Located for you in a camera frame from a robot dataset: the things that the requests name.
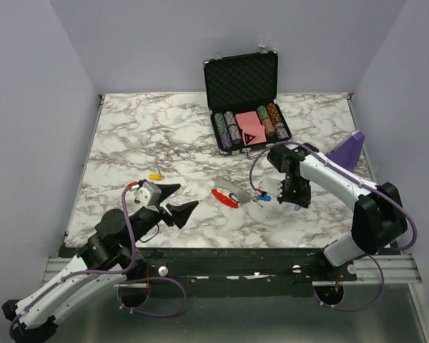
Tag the pink playing card deck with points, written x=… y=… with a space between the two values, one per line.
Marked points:
x=250 y=123

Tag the yellow key tag with key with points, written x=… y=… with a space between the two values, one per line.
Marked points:
x=156 y=175

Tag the purple box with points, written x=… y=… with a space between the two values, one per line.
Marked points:
x=346 y=152

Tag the black mounting rail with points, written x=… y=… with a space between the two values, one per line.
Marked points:
x=220 y=273

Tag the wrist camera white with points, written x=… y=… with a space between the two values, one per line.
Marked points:
x=147 y=194
x=271 y=186

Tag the black poker chip case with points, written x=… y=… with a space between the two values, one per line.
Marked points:
x=237 y=84

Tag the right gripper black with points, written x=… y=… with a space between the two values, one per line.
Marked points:
x=304 y=200

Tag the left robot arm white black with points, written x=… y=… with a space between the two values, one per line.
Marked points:
x=109 y=257

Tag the black tag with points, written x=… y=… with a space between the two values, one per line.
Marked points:
x=233 y=197

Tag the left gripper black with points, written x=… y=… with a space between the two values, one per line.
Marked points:
x=180 y=214

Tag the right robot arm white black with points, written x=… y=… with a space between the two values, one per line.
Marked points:
x=377 y=218

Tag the red-handled metal keyring tool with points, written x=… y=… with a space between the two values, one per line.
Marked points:
x=221 y=190

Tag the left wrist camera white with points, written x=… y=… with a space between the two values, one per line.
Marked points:
x=147 y=194

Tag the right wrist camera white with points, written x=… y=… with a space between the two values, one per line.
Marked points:
x=271 y=186

